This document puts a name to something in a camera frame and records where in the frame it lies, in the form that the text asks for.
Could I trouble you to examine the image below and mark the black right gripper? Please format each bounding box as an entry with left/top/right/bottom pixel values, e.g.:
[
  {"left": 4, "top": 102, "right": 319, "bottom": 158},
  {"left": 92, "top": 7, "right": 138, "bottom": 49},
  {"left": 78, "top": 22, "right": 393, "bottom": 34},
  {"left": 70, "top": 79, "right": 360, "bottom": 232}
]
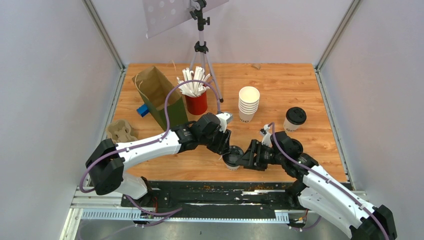
[{"left": 235, "top": 140, "right": 284, "bottom": 172}]

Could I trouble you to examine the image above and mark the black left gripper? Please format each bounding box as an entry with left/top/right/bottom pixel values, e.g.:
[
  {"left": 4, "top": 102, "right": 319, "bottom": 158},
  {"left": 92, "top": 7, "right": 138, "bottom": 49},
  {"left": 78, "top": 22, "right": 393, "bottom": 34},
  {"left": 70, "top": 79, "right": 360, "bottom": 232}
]
[{"left": 200, "top": 126, "right": 233, "bottom": 157}]

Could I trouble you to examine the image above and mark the white paper cup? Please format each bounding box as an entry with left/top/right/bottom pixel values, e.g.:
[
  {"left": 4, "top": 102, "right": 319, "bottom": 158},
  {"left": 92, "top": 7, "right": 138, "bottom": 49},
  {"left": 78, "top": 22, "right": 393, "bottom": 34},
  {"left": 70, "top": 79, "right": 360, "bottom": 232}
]
[
  {"left": 222, "top": 145, "right": 245, "bottom": 171},
  {"left": 283, "top": 106, "right": 307, "bottom": 132}
]

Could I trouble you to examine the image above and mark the black plastic cup lid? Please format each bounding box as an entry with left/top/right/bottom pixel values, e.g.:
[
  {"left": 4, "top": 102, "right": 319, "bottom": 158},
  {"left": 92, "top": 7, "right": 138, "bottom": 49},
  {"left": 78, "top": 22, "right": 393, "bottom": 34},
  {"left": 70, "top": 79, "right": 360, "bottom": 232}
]
[{"left": 285, "top": 106, "right": 307, "bottom": 125}]

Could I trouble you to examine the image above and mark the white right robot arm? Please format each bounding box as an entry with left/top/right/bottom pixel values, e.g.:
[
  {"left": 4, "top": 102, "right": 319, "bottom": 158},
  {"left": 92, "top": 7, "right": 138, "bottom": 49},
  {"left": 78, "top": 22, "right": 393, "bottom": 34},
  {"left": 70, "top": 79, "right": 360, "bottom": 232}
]
[{"left": 223, "top": 131, "right": 398, "bottom": 240}]

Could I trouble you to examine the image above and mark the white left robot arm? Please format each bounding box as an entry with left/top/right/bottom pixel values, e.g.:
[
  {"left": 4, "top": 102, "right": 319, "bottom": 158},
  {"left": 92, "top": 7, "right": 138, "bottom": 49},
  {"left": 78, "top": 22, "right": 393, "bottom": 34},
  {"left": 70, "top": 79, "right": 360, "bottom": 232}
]
[{"left": 85, "top": 112, "right": 233, "bottom": 207}]

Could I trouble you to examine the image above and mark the stack of white paper cups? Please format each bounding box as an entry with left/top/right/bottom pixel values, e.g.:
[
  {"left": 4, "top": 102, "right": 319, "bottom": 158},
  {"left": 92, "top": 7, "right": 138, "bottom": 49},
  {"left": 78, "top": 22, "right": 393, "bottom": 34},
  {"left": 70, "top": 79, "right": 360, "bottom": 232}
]
[{"left": 238, "top": 86, "right": 260, "bottom": 123}]

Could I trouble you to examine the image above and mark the red straw holder cup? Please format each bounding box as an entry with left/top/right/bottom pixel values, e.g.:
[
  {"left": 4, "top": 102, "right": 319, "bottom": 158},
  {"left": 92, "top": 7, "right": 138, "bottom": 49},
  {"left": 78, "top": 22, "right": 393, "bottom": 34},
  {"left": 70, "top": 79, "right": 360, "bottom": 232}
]
[{"left": 184, "top": 91, "right": 208, "bottom": 116}]

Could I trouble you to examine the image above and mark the white wrapped straws bundle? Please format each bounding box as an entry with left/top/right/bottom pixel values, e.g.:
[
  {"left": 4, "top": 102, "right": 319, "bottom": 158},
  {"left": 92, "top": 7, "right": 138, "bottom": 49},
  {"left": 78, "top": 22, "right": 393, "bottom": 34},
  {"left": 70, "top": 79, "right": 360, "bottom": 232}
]
[{"left": 176, "top": 66, "right": 212, "bottom": 98}]

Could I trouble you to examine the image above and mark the blue toy brick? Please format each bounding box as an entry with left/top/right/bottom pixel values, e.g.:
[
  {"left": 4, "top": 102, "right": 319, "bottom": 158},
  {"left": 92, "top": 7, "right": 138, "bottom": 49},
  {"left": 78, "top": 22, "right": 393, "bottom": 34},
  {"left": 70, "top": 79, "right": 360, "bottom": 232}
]
[{"left": 136, "top": 104, "right": 150, "bottom": 118}]

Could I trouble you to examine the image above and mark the green paper bag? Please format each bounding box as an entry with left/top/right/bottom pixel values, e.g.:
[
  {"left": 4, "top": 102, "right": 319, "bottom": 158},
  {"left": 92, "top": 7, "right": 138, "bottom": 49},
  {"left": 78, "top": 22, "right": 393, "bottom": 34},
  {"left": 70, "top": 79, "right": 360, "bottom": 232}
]
[{"left": 132, "top": 66, "right": 189, "bottom": 131}]

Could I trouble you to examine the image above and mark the white tripod stand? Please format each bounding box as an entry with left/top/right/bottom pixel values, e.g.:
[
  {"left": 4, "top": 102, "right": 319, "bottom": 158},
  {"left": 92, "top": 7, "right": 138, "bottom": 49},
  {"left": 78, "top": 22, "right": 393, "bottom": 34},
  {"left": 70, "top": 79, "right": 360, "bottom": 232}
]
[{"left": 188, "top": 0, "right": 224, "bottom": 103}]

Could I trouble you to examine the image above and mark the cardboard cup carrier tray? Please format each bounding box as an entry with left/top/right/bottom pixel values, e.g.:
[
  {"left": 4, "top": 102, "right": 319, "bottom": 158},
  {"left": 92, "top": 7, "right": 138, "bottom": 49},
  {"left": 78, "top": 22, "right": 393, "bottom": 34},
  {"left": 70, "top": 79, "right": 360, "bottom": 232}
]
[{"left": 105, "top": 119, "right": 138, "bottom": 144}]

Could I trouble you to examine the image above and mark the white perforated board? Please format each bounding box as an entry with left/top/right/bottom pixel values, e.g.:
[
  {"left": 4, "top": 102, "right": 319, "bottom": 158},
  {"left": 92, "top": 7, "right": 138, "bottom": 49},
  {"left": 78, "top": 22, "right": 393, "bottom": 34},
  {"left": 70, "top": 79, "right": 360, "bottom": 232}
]
[{"left": 142, "top": 0, "right": 227, "bottom": 39}]

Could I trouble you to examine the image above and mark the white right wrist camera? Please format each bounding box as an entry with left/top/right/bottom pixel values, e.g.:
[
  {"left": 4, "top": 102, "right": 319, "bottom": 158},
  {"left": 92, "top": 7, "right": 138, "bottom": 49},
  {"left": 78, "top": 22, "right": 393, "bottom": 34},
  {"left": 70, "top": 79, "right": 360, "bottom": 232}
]
[{"left": 260, "top": 124, "right": 272, "bottom": 147}]

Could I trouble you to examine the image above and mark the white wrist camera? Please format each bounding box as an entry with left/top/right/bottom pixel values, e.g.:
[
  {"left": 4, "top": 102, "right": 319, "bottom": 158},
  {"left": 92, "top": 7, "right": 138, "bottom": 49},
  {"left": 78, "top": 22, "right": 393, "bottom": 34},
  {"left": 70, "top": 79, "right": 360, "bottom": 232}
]
[
  {"left": 216, "top": 112, "right": 233, "bottom": 132},
  {"left": 260, "top": 124, "right": 272, "bottom": 147}
]

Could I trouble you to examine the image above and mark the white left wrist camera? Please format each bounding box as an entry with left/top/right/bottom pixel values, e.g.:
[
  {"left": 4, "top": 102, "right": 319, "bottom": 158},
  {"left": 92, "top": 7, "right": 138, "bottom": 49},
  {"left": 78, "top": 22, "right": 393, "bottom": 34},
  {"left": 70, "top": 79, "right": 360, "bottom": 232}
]
[{"left": 216, "top": 112, "right": 233, "bottom": 132}]

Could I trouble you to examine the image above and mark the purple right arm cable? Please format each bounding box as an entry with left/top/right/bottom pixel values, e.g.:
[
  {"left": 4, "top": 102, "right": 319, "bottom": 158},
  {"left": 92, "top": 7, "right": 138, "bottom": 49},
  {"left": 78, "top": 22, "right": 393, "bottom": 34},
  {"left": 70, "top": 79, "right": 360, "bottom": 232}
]
[{"left": 268, "top": 121, "right": 391, "bottom": 240}]

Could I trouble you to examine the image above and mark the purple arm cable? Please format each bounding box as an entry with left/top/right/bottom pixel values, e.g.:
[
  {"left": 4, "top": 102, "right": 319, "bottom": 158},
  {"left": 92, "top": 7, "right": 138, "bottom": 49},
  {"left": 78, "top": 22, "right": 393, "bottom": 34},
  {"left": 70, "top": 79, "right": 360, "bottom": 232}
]
[
  {"left": 268, "top": 121, "right": 391, "bottom": 240},
  {"left": 78, "top": 79, "right": 222, "bottom": 194}
]

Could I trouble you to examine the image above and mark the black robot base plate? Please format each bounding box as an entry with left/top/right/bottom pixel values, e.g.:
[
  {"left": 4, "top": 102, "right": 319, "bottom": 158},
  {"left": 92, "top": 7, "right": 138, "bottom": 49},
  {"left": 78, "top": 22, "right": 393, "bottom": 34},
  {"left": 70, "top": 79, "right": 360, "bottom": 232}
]
[{"left": 134, "top": 181, "right": 309, "bottom": 220}]

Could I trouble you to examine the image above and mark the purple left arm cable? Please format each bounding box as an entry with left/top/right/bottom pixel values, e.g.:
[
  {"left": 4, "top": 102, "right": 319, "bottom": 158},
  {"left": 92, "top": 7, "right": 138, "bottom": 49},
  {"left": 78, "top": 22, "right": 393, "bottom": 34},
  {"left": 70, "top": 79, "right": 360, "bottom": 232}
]
[{"left": 78, "top": 79, "right": 222, "bottom": 194}]

